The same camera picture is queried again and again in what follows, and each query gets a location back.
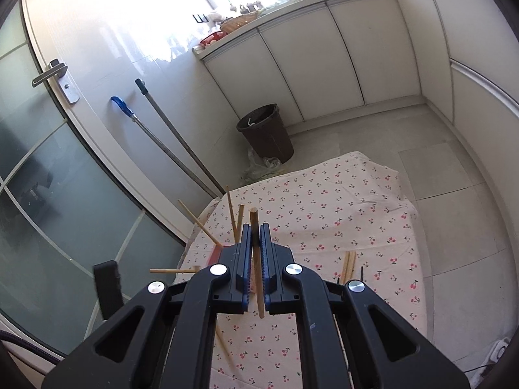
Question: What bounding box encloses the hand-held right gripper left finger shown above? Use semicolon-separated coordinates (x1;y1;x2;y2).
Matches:
42;223;254;389

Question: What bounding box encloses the silver door handle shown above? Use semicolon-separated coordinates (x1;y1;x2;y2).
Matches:
30;59;80;104

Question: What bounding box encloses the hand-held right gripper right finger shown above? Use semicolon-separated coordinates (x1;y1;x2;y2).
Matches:
259;223;471;389

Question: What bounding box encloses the brown trash bin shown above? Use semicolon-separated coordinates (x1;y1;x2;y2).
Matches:
236;104;295;163

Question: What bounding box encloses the group of wooden chopsticks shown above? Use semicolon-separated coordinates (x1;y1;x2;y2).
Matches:
149;185;357;367

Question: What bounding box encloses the black braided cable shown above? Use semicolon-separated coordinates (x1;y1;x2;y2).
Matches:
0;329;63;363

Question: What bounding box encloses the pink utensil holder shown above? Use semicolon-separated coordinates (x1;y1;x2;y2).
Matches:
207;243;244;268

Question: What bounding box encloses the blue-handled mop pole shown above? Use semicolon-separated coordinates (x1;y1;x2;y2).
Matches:
110;96;222;199

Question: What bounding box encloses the black-tipped metal pole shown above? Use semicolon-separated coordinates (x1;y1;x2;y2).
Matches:
135;78;228;197

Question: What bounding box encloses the white base cabinet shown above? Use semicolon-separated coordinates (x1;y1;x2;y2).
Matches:
192;0;424;124

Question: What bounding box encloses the clear plastic bag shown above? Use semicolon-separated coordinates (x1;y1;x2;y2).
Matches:
239;148;284;183

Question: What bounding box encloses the frosted glass door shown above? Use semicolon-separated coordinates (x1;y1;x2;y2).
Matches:
0;0;191;357

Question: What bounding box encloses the single light bamboo chopstick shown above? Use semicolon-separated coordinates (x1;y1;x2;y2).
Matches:
248;207;266;320

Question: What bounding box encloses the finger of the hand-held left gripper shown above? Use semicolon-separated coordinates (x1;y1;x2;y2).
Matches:
93;260;124;321

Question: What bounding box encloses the cherry print tablecloth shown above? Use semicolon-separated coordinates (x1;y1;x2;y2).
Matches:
174;151;432;389

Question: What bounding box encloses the wicker basket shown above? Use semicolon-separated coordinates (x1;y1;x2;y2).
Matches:
220;11;260;33

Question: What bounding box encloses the white drawer cabinet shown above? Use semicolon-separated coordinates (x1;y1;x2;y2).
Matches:
395;0;519;163

